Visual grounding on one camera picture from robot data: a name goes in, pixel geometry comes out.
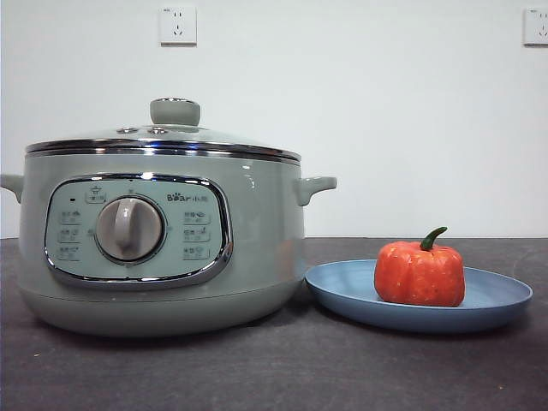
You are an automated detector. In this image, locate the pale green electric steamer pot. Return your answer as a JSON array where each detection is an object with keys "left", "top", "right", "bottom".
[{"left": 0, "top": 147, "right": 338, "bottom": 338}]

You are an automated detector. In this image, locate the glass lid with green knob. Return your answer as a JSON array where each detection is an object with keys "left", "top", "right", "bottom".
[{"left": 25, "top": 97, "right": 300, "bottom": 162}]

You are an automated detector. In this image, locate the orange pumpkin with green stem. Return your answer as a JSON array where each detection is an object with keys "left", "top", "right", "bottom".
[{"left": 374, "top": 226, "right": 467, "bottom": 308}]

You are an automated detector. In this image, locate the white wall socket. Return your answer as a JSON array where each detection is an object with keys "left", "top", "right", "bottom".
[
  {"left": 522, "top": 7, "right": 548, "bottom": 47},
  {"left": 160, "top": 6, "right": 199, "bottom": 47}
]

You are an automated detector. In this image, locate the blue round plate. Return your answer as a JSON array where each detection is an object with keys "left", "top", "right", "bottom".
[{"left": 304, "top": 258, "right": 534, "bottom": 334}]

